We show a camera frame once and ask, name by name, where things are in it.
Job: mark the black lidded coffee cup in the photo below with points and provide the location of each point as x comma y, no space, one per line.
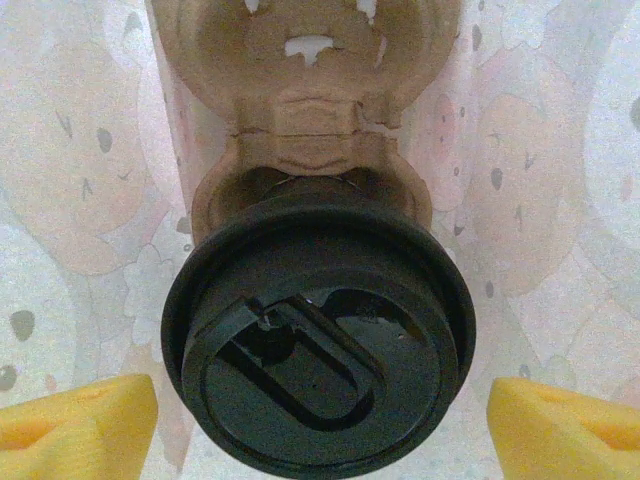
310,360

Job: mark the brown pulp cup carrier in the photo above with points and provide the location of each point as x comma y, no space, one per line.
310,125

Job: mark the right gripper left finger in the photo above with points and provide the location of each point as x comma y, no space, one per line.
75,435

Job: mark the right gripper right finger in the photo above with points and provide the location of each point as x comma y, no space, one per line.
570,440

